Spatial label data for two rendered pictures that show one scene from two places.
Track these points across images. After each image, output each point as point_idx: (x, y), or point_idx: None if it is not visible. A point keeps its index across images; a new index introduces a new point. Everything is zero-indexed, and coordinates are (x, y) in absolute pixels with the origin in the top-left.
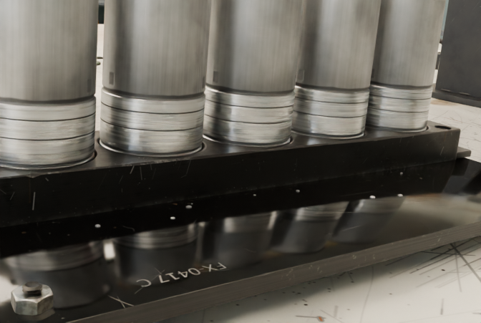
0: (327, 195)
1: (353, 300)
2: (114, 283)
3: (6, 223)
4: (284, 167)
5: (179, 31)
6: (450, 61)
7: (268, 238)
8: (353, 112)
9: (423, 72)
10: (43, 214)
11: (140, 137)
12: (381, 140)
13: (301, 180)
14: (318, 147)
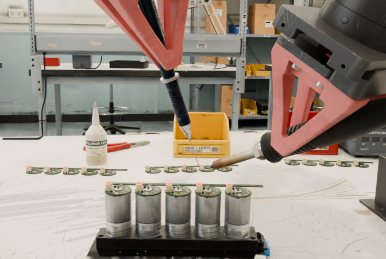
0: (185, 255)
1: None
2: None
3: (104, 247)
4: (179, 244)
5: (145, 208)
6: (379, 191)
7: None
8: (207, 231)
9: (237, 220)
10: (112, 246)
11: (138, 231)
12: (217, 240)
13: (186, 248)
14: (191, 240)
